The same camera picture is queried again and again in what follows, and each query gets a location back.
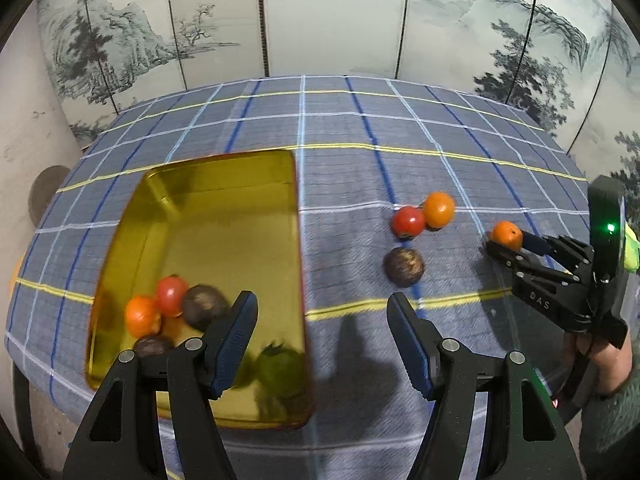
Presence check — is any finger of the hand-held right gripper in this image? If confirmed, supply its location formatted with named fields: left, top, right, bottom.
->
left=522, top=232, right=594, bottom=274
left=484, top=239, right=577, bottom=294

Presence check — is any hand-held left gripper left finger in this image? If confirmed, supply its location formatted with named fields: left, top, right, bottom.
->
left=61, top=290, right=260, bottom=480

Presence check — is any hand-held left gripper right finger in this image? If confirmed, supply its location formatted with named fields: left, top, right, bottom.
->
left=386, top=292, right=583, bottom=480

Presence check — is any orange mandarin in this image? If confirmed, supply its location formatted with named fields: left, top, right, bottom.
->
left=490, top=220, right=524, bottom=250
left=422, top=191, right=457, bottom=230
left=124, top=295, right=163, bottom=338

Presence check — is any dark brown passion fruit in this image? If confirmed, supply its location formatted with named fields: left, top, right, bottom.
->
left=181, top=283, right=232, bottom=332
left=383, top=247, right=426, bottom=288
left=134, top=335, right=176, bottom=361

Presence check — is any green tomato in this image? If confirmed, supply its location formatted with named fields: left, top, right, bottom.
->
left=256, top=342, right=307, bottom=400

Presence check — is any red tomato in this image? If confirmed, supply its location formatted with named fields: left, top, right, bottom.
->
left=156, top=275, right=190, bottom=318
left=391, top=206, right=427, bottom=240

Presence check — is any gold metal tin tray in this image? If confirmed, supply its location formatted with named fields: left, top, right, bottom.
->
left=85, top=150, right=316, bottom=431

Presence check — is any person's right forearm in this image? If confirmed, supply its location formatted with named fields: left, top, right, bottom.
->
left=579, top=370, right=640, bottom=480

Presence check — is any person's right hand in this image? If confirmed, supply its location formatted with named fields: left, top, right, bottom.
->
left=565, top=332, right=634, bottom=397

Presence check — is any blue plaid tablecloth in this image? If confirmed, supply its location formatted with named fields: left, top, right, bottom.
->
left=4, top=75, right=593, bottom=480

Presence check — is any round brown stool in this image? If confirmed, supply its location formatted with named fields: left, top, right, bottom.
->
left=27, top=165, right=72, bottom=228

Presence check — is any ink landscape folding screen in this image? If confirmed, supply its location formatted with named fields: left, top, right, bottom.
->
left=35, top=0, right=640, bottom=181

